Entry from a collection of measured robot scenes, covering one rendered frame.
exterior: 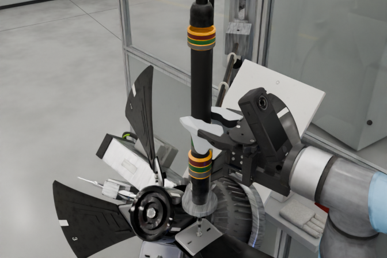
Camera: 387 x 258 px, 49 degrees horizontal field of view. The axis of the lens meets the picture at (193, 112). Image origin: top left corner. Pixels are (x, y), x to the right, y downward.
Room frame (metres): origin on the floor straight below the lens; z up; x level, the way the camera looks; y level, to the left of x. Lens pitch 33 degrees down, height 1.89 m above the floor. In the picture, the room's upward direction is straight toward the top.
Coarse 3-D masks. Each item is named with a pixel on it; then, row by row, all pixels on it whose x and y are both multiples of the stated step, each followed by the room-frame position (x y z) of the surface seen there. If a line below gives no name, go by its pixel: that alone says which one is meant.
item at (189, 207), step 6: (210, 150) 0.66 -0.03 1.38; (210, 174) 0.64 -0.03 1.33; (210, 180) 0.64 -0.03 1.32; (186, 192) 0.63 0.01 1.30; (210, 192) 0.63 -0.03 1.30; (186, 198) 0.62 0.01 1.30; (210, 198) 0.62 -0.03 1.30; (216, 198) 0.62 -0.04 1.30; (186, 204) 0.60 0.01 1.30; (192, 204) 0.60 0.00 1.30; (204, 204) 0.60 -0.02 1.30; (210, 204) 0.60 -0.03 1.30; (216, 204) 0.60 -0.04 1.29; (186, 210) 0.59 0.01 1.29; (192, 210) 0.58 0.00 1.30; (198, 210) 0.58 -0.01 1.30; (204, 210) 0.58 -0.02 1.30; (210, 210) 0.58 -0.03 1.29; (198, 216) 0.58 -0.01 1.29; (204, 216) 0.58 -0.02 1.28
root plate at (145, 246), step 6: (144, 246) 0.63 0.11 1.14; (150, 246) 0.63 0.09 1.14; (156, 246) 0.63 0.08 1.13; (162, 246) 0.63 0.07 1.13; (168, 246) 0.64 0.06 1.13; (174, 246) 0.64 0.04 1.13; (144, 252) 0.62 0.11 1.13; (150, 252) 0.62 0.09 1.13; (156, 252) 0.62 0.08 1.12; (162, 252) 0.63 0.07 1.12; (168, 252) 0.63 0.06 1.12; (174, 252) 0.63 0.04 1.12; (180, 252) 0.63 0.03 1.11
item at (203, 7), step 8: (200, 0) 0.60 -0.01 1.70; (192, 8) 0.60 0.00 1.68; (200, 8) 0.60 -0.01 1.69; (208, 8) 0.60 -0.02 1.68; (192, 16) 0.60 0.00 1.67; (200, 16) 0.59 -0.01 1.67; (208, 16) 0.60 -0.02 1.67; (192, 24) 0.60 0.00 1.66; (200, 24) 0.59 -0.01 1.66; (208, 24) 0.60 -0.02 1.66; (208, 176) 0.61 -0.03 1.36; (192, 184) 0.60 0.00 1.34; (200, 184) 0.60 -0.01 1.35; (208, 184) 0.61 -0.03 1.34; (192, 192) 0.60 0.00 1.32; (200, 192) 0.60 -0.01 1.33; (192, 200) 0.60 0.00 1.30; (200, 200) 0.60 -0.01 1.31
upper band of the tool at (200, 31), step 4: (188, 28) 0.61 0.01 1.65; (192, 28) 0.63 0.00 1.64; (196, 28) 0.63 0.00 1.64; (200, 28) 0.63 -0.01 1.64; (204, 28) 0.63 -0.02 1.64; (208, 28) 0.63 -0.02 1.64; (212, 28) 0.63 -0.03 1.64; (188, 32) 0.60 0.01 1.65; (192, 32) 0.60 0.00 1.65; (196, 32) 0.63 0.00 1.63; (200, 32) 0.63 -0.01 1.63; (204, 32) 0.63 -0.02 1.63; (208, 32) 0.60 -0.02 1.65; (212, 32) 0.60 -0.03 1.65; (200, 40) 0.59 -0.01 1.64; (204, 40) 0.59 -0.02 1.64; (208, 44) 0.59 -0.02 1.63
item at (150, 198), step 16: (144, 192) 0.69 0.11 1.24; (160, 192) 0.67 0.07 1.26; (176, 192) 0.68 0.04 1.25; (144, 208) 0.66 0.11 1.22; (160, 208) 0.64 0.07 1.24; (176, 208) 0.64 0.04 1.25; (144, 224) 0.64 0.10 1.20; (160, 224) 0.62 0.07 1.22; (176, 224) 0.62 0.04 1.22; (144, 240) 0.61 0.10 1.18; (160, 240) 0.60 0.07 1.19
